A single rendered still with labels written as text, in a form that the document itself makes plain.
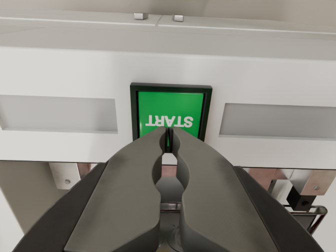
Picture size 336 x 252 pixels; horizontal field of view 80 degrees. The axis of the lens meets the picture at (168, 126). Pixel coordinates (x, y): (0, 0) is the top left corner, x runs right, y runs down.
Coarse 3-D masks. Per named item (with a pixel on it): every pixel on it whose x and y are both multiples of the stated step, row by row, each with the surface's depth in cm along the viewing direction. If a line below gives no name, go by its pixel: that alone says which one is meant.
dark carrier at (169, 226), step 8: (160, 216) 31; (168, 216) 31; (176, 216) 31; (296, 216) 31; (304, 216) 31; (312, 216) 31; (160, 224) 32; (168, 224) 32; (176, 224) 32; (304, 224) 32; (160, 232) 33; (168, 232) 33; (176, 232) 33; (160, 240) 34; (168, 240) 34; (176, 240) 34; (160, 248) 35; (168, 248) 35; (176, 248) 35
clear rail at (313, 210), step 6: (162, 204) 29; (168, 204) 30; (174, 204) 30; (180, 204) 30; (282, 204) 30; (288, 204) 31; (162, 210) 29; (168, 210) 29; (174, 210) 29; (288, 210) 30; (312, 210) 30; (318, 210) 30; (324, 210) 30
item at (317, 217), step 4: (316, 216) 31; (320, 216) 30; (324, 216) 30; (312, 220) 32; (316, 220) 31; (320, 220) 31; (312, 224) 32; (316, 224) 31; (308, 228) 32; (312, 228) 32; (316, 228) 32; (312, 232) 32
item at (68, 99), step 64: (0, 64) 13; (64, 64) 13; (128, 64) 13; (192, 64) 13; (256, 64) 13; (320, 64) 13; (0, 128) 16; (64, 128) 16; (128, 128) 16; (256, 128) 16; (320, 128) 16
